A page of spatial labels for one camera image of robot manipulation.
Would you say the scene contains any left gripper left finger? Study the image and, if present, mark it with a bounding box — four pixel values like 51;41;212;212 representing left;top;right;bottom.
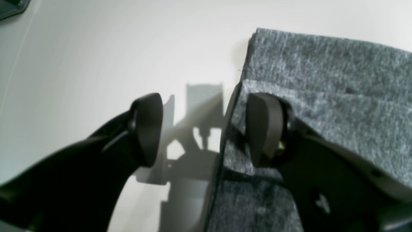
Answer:
1;93;163;232

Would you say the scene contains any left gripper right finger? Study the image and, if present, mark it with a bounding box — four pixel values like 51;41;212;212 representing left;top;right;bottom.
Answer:
246;93;412;232

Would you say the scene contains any grey long-sleeve T-shirt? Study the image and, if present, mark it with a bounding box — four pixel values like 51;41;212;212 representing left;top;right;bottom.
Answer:
203;28;412;232

